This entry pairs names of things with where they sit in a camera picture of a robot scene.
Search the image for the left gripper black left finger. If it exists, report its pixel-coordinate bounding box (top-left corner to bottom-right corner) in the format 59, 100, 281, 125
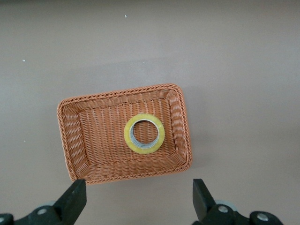
14, 179, 88, 225

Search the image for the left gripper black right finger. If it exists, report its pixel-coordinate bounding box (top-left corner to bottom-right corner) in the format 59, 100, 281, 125
192, 178, 282, 225

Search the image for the yellow clear tape roll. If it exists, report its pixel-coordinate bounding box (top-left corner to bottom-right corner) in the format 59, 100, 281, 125
123, 112, 165, 155

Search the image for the brown woven basket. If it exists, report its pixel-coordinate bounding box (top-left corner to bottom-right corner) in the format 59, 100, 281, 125
57, 82, 193, 187

